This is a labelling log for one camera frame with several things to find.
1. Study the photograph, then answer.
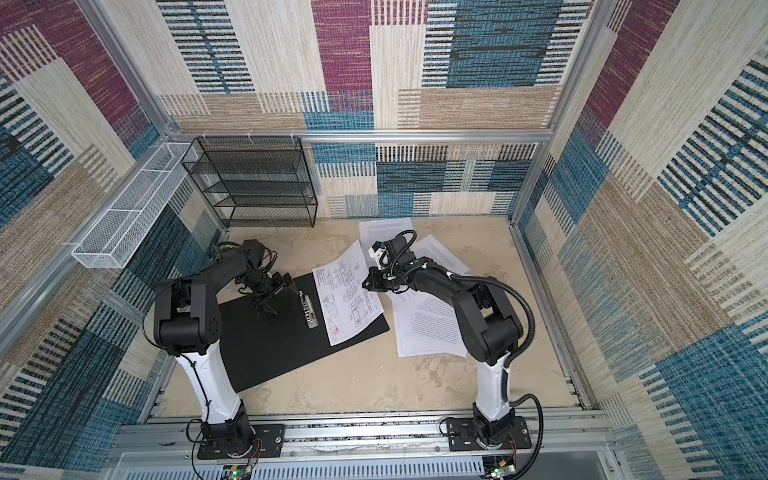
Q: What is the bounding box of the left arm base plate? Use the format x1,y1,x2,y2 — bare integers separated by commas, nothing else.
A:
196,424,285,460

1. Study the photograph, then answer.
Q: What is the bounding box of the red folder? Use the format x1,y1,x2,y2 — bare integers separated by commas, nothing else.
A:
220,273,389,393

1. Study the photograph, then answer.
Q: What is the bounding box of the diagram sheet top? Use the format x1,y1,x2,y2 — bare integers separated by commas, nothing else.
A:
312,240,384,346

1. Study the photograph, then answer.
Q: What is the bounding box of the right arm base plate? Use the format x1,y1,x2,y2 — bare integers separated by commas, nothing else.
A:
438,415,533,451

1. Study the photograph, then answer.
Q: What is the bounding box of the text sheet far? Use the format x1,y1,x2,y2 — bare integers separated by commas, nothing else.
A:
358,218,413,252

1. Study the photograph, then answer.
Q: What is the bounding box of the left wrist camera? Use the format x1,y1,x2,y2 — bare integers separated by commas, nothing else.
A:
241,240,267,268

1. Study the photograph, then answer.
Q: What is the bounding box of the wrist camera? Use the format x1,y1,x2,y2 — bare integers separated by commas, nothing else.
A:
384,233,414,267
241,240,267,268

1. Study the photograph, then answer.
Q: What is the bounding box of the white mesh wall basket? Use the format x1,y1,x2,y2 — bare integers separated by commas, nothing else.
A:
72,142,189,269

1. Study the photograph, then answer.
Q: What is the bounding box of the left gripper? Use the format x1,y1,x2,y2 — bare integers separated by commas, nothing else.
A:
239,272,300,314

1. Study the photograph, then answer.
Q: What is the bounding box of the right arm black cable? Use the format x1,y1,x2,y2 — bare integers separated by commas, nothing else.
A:
455,275,545,480

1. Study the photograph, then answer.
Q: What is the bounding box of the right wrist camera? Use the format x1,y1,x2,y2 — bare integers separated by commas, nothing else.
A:
384,233,414,267

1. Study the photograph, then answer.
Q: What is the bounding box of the black wire shelf rack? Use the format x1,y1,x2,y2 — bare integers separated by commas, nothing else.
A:
181,136,318,228

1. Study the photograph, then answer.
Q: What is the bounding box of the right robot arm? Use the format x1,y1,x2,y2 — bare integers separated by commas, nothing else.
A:
362,229,536,449

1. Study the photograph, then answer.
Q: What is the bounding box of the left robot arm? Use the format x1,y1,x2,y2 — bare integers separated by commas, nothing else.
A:
153,240,292,458

